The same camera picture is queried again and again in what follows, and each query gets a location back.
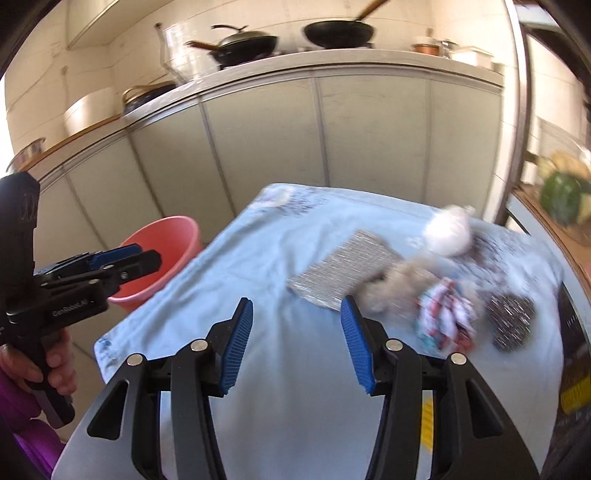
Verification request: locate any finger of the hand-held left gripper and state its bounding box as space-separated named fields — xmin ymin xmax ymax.
xmin=34 ymin=244 xmax=144 ymax=278
xmin=34 ymin=249 xmax=163 ymax=301

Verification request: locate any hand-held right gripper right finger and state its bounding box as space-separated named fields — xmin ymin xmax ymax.
xmin=341 ymin=295 xmax=504 ymax=480

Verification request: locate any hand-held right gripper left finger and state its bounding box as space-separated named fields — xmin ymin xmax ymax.
xmin=85 ymin=298 xmax=254 ymax=480

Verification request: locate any pink plastic bucket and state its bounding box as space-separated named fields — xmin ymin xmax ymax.
xmin=107 ymin=215 xmax=204 ymax=313

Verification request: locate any colourful patterned rag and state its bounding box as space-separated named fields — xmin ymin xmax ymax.
xmin=413 ymin=279 xmax=485 ymax=356

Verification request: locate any yellow foam fruit net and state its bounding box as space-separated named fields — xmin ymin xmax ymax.
xmin=421 ymin=401 xmax=435 ymax=446

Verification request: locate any white plastic bag ball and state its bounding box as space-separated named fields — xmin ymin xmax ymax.
xmin=422 ymin=205 xmax=476 ymax=257

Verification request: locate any steel wool ball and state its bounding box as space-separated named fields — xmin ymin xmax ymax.
xmin=485 ymin=293 xmax=537 ymax=352

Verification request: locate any person's left forearm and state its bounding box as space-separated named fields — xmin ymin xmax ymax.
xmin=0 ymin=369 xmax=65 ymax=480

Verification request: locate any person's left hand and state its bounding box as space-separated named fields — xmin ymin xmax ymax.
xmin=0 ymin=329 xmax=78 ymax=398

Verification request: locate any blue floral tablecloth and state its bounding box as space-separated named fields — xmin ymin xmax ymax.
xmin=95 ymin=183 xmax=566 ymax=480

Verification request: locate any steel bowl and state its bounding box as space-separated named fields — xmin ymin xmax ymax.
xmin=4 ymin=136 xmax=47 ymax=174

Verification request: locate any cream round container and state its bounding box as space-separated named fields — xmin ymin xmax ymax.
xmin=62 ymin=88 xmax=116 ymax=137

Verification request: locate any dark box yellow label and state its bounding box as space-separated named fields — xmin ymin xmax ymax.
xmin=542 ymin=281 xmax=591 ymax=480

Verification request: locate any grey kitchen cabinet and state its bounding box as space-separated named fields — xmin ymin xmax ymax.
xmin=0 ymin=51 xmax=506 ymax=333

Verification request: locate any green bell pepper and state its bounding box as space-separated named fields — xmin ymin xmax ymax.
xmin=540 ymin=173 xmax=583 ymax=224

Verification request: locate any dark wok lid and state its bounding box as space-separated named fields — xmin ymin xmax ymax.
xmin=210 ymin=24 xmax=278 ymax=49

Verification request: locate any ginger root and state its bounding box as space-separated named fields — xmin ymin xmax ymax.
xmin=551 ymin=152 xmax=591 ymax=178

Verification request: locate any steel kitchen rack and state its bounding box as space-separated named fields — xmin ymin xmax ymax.
xmin=496 ymin=0 xmax=591 ymax=324

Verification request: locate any white rectangular container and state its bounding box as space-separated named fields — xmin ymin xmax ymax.
xmin=450 ymin=46 xmax=495 ymax=70

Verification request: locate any black pot brass handle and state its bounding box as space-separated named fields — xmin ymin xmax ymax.
xmin=121 ymin=80 xmax=178 ymax=115

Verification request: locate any black wok wooden handle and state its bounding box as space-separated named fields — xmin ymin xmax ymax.
xmin=302 ymin=0 xmax=391 ymax=49
xmin=185 ymin=34 xmax=280 ymax=70

